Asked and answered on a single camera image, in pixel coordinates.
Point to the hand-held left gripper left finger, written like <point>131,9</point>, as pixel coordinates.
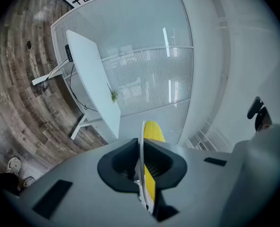
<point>83,185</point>

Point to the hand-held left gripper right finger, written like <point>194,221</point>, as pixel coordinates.
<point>201,185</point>

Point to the white plate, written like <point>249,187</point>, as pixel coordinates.
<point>141,150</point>

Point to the yellow corn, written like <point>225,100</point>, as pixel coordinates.
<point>154,131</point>

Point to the white desk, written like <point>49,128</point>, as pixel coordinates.
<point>87,63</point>

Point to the white shoe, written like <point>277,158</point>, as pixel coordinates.
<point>29,181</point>
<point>14,165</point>

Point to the person's black trousers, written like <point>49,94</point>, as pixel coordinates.
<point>6,183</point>

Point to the flower bouquet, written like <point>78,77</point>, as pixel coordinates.
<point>114,95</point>

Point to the black power strip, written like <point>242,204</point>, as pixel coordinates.
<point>69,53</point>

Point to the black power adapter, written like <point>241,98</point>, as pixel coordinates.
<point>29,44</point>

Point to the black head-mounted camera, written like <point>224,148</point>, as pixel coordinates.
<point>254,107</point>

